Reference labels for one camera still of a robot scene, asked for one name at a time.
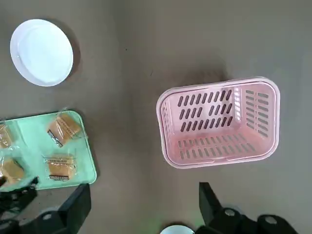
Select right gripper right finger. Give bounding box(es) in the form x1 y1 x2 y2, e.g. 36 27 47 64
195 182 300 234

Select white plate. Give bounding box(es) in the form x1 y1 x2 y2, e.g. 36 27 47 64
9 19 74 87

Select green plastic tray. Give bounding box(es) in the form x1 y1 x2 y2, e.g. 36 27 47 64
0 110 98 191

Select small pink slotted basket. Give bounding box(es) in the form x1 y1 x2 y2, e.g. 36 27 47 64
156 76 280 170

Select clear-wrapped bread pack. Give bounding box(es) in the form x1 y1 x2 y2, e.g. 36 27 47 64
0 153 26 187
46 108 88 149
0 123 20 151
43 153 78 182

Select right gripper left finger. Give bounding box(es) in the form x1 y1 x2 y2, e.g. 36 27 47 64
14 182 92 234

